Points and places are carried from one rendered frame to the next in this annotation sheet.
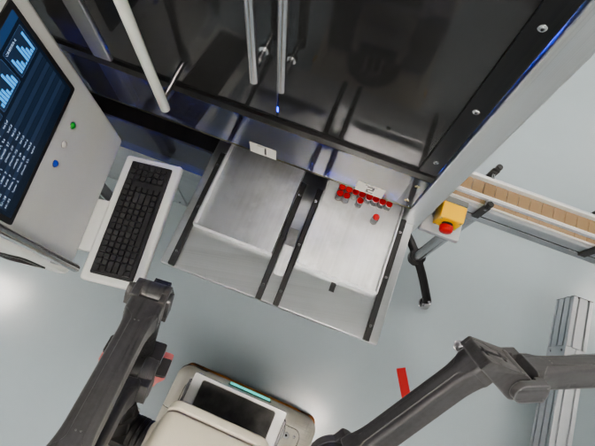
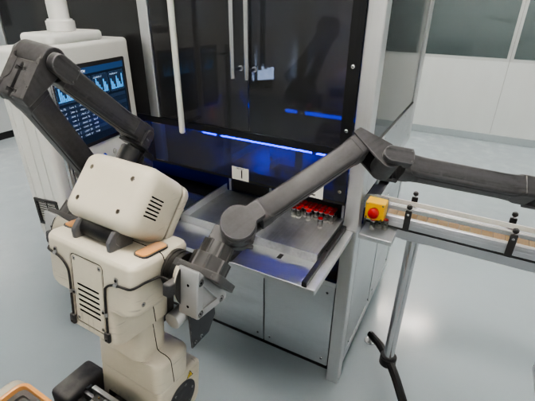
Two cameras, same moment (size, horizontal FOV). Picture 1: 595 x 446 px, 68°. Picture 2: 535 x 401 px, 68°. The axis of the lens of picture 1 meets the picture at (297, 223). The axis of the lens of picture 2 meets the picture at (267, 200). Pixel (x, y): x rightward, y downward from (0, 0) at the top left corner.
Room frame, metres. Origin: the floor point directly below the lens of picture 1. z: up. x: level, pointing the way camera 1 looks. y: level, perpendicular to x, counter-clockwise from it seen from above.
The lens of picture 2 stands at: (-0.86, -0.42, 1.70)
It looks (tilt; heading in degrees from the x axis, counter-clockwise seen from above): 27 degrees down; 16
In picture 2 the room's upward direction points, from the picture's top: 1 degrees clockwise
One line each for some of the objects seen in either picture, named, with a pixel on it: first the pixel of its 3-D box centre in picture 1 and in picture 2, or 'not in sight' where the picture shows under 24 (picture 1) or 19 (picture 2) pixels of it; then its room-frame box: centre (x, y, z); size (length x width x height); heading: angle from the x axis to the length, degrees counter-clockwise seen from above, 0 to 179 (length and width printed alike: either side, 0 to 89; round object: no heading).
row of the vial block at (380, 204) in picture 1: (364, 197); (313, 213); (0.56, -0.20, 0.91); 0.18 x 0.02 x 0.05; 78
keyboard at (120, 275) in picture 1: (132, 219); not in sight; (0.39, 0.54, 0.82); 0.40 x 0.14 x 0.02; 176
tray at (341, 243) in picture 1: (353, 228); (302, 227); (0.45, -0.18, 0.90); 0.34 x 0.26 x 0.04; 168
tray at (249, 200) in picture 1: (253, 191); (229, 207); (0.52, 0.16, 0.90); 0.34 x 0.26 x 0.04; 168
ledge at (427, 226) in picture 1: (443, 216); (378, 231); (0.55, -0.47, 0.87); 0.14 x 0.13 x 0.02; 168
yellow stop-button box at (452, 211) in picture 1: (450, 213); (376, 208); (0.52, -0.45, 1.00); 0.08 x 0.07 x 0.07; 168
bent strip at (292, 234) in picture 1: (286, 251); not in sight; (0.34, 0.02, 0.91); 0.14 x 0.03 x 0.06; 169
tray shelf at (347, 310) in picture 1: (294, 232); (255, 230); (0.42, 0.00, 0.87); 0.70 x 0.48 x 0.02; 78
